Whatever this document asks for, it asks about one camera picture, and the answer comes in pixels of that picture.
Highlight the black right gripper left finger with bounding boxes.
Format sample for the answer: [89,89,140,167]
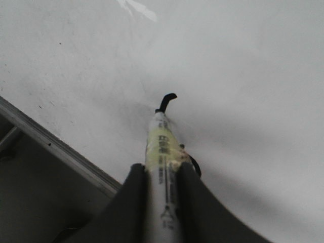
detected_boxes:
[63,164,148,242]

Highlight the white whiteboard marker with tape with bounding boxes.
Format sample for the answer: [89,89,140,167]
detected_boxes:
[144,93,201,242]

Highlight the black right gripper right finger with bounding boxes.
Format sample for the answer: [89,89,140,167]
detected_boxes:
[176,163,270,242]

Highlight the white whiteboard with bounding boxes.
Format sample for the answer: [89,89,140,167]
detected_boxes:
[1,1,323,242]

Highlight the aluminium whiteboard frame rail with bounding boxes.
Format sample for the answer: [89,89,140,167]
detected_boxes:
[1,97,122,197]

